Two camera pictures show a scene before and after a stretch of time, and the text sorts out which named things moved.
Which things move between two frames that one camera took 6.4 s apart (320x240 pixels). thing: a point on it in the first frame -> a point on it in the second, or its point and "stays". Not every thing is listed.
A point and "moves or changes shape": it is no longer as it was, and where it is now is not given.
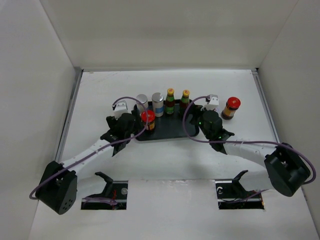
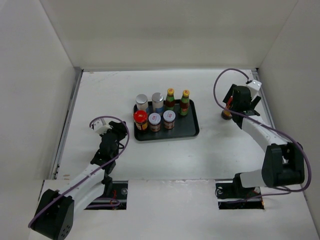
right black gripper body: x=198 y=119 -> x=234 y=108
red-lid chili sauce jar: x=150 y=126 moves or changes shape
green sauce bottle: x=185 y=103 stays
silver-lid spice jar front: x=143 y=98 stays
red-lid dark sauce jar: x=233 y=103 stays
